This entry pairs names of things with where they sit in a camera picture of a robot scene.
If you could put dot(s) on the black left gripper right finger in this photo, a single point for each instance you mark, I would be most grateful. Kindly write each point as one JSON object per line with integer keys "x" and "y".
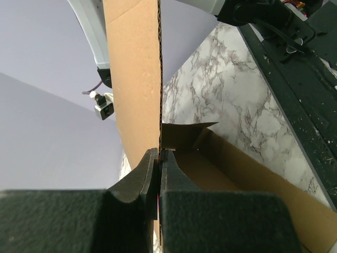
{"x": 197, "y": 220}

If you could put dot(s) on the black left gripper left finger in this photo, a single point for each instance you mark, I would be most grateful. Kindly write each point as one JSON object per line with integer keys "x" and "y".
{"x": 118, "y": 219}

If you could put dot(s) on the brown cardboard box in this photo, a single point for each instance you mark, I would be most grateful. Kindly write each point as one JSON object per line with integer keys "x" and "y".
{"x": 220, "y": 82}

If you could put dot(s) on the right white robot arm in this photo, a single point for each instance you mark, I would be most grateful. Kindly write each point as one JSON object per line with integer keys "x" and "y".
{"x": 90, "y": 15}

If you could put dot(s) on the black metal base rail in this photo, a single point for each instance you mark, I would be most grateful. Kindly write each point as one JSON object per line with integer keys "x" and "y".
{"x": 297, "y": 55}

